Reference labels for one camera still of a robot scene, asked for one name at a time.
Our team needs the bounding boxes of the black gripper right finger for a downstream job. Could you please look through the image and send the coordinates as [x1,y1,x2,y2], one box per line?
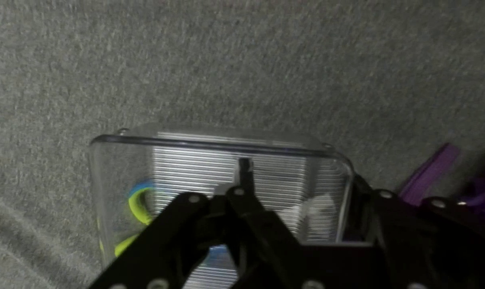
[349,178,485,289]

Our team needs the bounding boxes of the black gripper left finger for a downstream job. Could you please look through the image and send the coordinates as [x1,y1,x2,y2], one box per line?
[88,157,329,289]

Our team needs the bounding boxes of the clear plastic compartment case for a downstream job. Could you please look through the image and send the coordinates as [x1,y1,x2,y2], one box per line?
[87,126,357,271]

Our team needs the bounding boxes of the purple cloth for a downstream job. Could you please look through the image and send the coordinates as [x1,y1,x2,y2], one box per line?
[397,141,485,221]

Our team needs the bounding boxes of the green blue handled scissors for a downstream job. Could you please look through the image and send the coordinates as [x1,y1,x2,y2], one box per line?
[100,179,159,260]

